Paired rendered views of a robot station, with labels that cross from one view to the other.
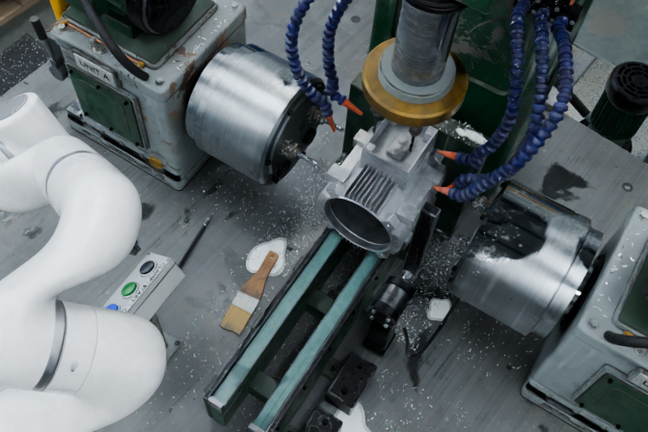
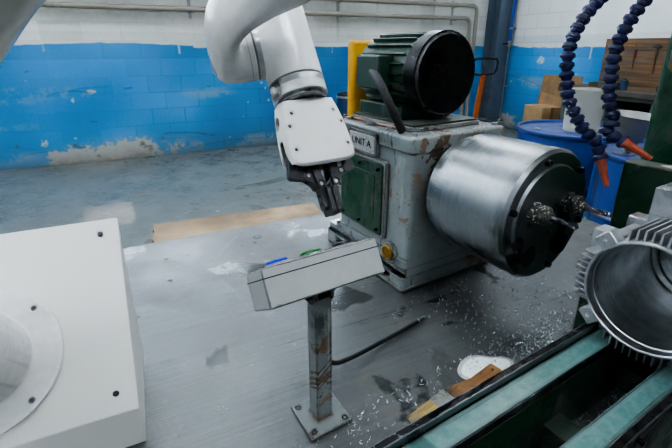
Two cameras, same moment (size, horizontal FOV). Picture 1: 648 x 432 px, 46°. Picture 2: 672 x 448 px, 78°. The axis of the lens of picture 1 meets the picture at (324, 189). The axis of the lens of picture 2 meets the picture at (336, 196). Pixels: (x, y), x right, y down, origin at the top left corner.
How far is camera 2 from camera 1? 101 cm
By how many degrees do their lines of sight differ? 45
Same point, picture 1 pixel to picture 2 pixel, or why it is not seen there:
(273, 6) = not seen: hidden behind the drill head
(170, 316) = (348, 387)
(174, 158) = (405, 243)
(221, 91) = (472, 147)
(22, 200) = (233, 0)
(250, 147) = (495, 191)
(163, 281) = (355, 256)
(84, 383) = not seen: outside the picture
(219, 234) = (431, 334)
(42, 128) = (292, 14)
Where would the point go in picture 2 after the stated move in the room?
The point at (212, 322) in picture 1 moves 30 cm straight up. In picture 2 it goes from (398, 412) to (409, 236)
